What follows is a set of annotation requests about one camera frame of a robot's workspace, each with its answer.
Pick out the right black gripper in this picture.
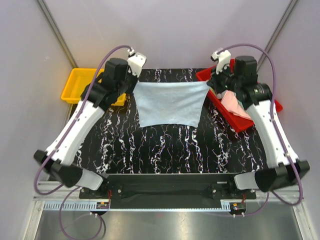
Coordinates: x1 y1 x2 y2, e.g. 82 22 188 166
207 62 241 95

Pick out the light blue towel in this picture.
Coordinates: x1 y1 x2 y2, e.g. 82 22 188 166
133 81 210 128

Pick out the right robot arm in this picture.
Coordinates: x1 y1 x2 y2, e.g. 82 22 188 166
207 53 310 199

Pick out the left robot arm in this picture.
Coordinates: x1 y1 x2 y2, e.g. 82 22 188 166
33 53 147 198

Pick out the grey towel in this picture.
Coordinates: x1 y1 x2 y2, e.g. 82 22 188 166
215 91 226 100

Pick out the pink towel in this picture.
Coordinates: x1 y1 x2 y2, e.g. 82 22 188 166
221 90 251 120

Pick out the red plastic bin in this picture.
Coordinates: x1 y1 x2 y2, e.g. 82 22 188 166
195 58 284 133

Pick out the yellow plastic bin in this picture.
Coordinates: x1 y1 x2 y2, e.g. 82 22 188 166
61 68 113 107

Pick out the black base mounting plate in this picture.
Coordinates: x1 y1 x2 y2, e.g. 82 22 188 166
79 173 257 200

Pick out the left small electronics board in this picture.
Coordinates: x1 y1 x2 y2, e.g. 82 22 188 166
96 200 110 210

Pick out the small electronics board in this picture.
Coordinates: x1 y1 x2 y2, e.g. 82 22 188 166
96 200 110 210
230 202 247 212

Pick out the right small electronics board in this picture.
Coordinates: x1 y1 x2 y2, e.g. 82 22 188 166
230 202 247 212

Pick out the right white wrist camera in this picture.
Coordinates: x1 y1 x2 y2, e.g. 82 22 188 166
210 48 231 75

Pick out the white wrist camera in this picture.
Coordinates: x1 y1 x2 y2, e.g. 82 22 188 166
127 48 147 78
210 48 231 75

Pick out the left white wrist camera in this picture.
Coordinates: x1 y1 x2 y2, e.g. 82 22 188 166
127 48 147 78

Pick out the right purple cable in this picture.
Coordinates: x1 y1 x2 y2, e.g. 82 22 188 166
212 43 305 217

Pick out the left corner aluminium post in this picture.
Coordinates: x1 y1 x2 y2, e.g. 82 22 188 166
35 0 79 68

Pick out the corner aluminium post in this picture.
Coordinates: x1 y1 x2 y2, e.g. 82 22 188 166
252 0 301 76
35 0 79 68

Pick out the right corner aluminium post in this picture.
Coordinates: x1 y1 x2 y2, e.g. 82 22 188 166
252 0 301 76

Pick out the aluminium frame rail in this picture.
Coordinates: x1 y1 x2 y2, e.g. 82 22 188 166
32 181 308 213

